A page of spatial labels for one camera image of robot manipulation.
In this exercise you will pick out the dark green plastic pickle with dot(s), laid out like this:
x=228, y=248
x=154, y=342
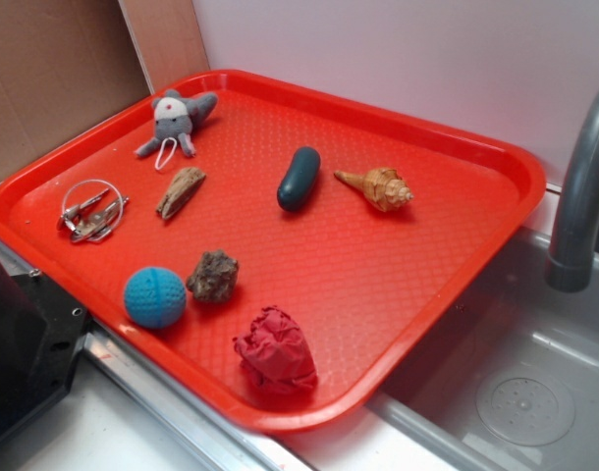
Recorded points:
x=299, y=180

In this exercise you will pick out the tan spiral seashell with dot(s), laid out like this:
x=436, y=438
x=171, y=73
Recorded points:
x=383, y=188

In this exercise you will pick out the red plastic tray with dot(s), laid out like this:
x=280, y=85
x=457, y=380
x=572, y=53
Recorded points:
x=363, y=285

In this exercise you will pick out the brown rock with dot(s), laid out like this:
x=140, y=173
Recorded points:
x=214, y=277

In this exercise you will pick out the crumpled red paper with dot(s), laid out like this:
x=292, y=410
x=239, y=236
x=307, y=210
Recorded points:
x=275, y=354

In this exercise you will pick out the brown wood piece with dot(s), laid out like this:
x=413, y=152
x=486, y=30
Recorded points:
x=179, y=192

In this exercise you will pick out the blue dimpled ball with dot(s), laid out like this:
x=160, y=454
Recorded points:
x=155, y=298

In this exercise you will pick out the grey plush toy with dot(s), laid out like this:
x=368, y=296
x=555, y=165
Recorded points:
x=175, y=119

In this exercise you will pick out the grey plastic sink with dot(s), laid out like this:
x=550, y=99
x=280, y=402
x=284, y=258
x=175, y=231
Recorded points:
x=508, y=378

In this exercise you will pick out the grey faucet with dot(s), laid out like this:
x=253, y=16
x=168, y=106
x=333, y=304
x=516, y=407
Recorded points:
x=575, y=235

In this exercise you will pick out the black box device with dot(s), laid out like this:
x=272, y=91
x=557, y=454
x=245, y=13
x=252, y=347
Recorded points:
x=42, y=329

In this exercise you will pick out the brown cardboard panel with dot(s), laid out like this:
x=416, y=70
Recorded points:
x=66, y=66

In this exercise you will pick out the metal keys on ring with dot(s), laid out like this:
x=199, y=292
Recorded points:
x=94, y=218

